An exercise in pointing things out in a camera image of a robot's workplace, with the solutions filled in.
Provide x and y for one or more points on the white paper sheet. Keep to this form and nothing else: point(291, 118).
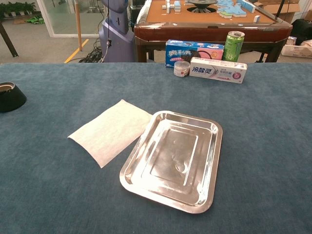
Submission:
point(109, 131)

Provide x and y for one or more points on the silver metal tray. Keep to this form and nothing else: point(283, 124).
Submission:
point(170, 158)

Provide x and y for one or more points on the small round white tin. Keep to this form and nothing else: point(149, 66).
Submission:
point(181, 69)

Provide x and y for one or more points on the blue Oreo cookie box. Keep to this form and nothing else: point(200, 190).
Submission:
point(180, 52)

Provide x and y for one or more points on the white toothpaste box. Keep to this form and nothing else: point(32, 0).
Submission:
point(214, 70)

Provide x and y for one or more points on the small black hanging controller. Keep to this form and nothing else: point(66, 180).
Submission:
point(109, 43)

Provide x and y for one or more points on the brown mahjong table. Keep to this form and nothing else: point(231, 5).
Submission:
point(195, 31)

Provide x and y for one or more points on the green drink can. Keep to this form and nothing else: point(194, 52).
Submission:
point(232, 47)

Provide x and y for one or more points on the small mahjong tile cluster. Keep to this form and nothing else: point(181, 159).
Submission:
point(176, 8)

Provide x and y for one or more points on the white framed glass partition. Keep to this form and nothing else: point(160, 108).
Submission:
point(73, 35)

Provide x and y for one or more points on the wooden pole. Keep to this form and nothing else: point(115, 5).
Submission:
point(78, 24)

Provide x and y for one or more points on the black mahjong table dome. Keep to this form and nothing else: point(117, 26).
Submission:
point(202, 3)

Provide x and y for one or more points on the blue mahjong tile heap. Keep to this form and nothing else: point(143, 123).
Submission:
point(230, 11)

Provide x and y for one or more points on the single blue white mahjong tile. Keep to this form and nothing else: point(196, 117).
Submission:
point(256, 18)

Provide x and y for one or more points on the white plastic basket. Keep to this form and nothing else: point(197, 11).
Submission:
point(295, 51)

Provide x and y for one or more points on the green floor item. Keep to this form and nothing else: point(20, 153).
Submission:
point(35, 20)

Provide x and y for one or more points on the black stand pole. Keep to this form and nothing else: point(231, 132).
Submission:
point(280, 9)

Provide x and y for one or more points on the dark table leg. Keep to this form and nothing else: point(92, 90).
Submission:
point(7, 39)

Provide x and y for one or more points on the black bag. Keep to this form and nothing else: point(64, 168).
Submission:
point(302, 29)

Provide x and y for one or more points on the cardboard box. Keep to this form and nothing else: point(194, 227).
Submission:
point(290, 8)

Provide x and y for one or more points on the row of potted plants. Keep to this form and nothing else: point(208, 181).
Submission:
point(17, 7)

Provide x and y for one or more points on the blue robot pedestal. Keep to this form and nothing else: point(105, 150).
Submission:
point(117, 36)

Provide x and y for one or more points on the long mahjong tile wall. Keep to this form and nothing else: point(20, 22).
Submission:
point(247, 6)

